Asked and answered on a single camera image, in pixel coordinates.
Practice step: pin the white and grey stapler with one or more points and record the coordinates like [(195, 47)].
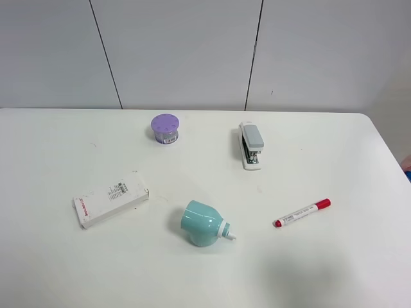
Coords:
[(251, 145)]

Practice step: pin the teal pencil sharpener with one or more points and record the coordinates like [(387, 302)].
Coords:
[(205, 225)]

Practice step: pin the purple round lidded container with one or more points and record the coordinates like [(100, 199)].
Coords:
[(165, 128)]

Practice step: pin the white Snowhite cardboard box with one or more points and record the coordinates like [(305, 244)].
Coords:
[(101, 203)]

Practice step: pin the red whiteboard marker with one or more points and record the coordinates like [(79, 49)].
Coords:
[(301, 213)]

